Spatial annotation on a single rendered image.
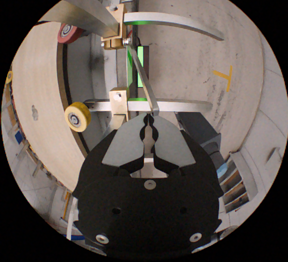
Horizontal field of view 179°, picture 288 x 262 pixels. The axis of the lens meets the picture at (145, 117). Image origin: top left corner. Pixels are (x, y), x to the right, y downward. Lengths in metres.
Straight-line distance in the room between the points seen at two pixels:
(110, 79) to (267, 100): 2.72
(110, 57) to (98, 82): 0.13
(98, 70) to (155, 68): 0.70
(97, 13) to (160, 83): 1.04
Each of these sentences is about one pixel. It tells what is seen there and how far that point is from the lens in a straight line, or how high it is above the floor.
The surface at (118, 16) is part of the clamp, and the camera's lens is 0.27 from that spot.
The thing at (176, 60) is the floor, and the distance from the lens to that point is 1.14.
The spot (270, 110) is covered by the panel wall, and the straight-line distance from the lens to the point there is 2.61.
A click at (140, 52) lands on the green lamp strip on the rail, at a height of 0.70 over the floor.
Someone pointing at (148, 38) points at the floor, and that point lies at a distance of 1.14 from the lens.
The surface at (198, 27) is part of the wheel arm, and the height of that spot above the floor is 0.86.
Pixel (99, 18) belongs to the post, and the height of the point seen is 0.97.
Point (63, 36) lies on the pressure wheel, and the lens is 0.30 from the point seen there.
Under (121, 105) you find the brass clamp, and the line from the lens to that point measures 0.30.
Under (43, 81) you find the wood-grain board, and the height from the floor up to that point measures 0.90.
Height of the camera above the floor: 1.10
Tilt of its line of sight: 61 degrees down
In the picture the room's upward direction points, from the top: 178 degrees counter-clockwise
